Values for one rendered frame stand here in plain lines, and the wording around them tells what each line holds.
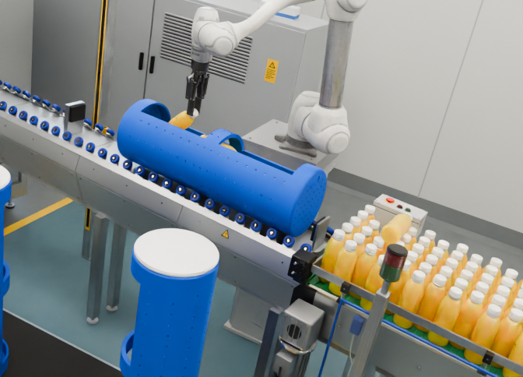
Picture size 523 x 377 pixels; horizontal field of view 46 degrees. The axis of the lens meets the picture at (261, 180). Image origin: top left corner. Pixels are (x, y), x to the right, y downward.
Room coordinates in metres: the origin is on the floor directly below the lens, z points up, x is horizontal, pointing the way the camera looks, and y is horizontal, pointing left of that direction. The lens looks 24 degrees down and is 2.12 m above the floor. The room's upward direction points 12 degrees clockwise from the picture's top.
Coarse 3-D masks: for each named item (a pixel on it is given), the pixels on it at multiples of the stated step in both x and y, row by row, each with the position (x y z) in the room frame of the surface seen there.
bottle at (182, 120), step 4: (184, 112) 2.47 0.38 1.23; (176, 116) 2.48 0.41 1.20; (180, 116) 2.46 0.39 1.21; (184, 116) 2.45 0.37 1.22; (188, 116) 2.46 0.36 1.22; (172, 120) 2.48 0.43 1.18; (176, 120) 2.46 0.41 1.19; (180, 120) 2.45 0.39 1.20; (184, 120) 2.45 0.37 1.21; (188, 120) 2.45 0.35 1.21; (192, 120) 2.46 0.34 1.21; (172, 124) 2.47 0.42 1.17; (176, 124) 2.46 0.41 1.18; (180, 124) 2.45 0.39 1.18; (184, 124) 2.45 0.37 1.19; (188, 124) 2.46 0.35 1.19; (184, 128) 2.46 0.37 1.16
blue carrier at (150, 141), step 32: (128, 128) 2.38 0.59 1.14; (160, 128) 2.35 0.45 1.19; (160, 160) 2.29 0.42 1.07; (192, 160) 2.22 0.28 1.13; (224, 160) 2.18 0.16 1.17; (256, 160) 2.16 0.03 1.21; (224, 192) 2.14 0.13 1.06; (256, 192) 2.08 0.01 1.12; (288, 192) 2.04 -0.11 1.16; (320, 192) 2.20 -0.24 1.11; (288, 224) 2.01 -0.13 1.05
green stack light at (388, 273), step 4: (384, 264) 1.59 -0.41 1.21; (384, 268) 1.59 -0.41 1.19; (388, 268) 1.58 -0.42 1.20; (392, 268) 1.57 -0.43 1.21; (396, 268) 1.58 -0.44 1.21; (400, 268) 1.58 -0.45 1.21; (380, 272) 1.60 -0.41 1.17; (384, 272) 1.58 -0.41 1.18; (388, 272) 1.58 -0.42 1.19; (392, 272) 1.57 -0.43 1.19; (396, 272) 1.58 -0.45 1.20; (400, 272) 1.58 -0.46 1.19; (380, 276) 1.59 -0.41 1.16; (384, 276) 1.58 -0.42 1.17; (388, 276) 1.58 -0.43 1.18; (392, 276) 1.57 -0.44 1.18; (396, 276) 1.58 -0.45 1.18; (400, 276) 1.59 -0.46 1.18; (388, 280) 1.57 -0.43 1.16; (392, 280) 1.57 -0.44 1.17; (396, 280) 1.58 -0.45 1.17
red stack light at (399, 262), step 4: (388, 252) 1.59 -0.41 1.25; (384, 256) 1.60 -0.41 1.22; (388, 256) 1.59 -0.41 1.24; (392, 256) 1.58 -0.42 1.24; (396, 256) 1.58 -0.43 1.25; (400, 256) 1.58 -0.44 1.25; (404, 256) 1.58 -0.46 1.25; (384, 260) 1.60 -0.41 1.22; (388, 260) 1.58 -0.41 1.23; (392, 260) 1.58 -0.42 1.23; (396, 260) 1.57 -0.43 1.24; (400, 260) 1.58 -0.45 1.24; (404, 260) 1.58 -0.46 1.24; (388, 264) 1.58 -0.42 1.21; (392, 264) 1.58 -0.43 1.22; (396, 264) 1.57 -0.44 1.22; (400, 264) 1.58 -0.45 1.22; (404, 264) 1.59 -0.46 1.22
